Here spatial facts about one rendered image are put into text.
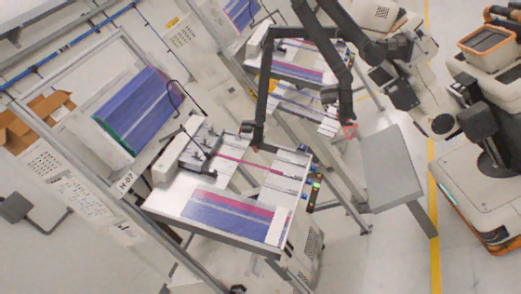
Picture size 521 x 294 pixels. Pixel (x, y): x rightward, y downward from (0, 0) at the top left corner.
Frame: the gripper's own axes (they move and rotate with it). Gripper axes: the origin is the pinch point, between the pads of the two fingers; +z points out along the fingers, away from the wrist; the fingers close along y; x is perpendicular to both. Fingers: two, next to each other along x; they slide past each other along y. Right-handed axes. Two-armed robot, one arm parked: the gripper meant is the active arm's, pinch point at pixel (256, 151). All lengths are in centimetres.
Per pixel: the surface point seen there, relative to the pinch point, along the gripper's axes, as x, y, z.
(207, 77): -68, -85, 22
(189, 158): -29.9, 25.0, -5.4
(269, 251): 26, 60, -1
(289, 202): 27.9, 28.5, -0.2
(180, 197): -25, 46, 0
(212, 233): -1, 60, -1
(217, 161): -17.6, 15.8, 0.6
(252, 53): -38, -104, 1
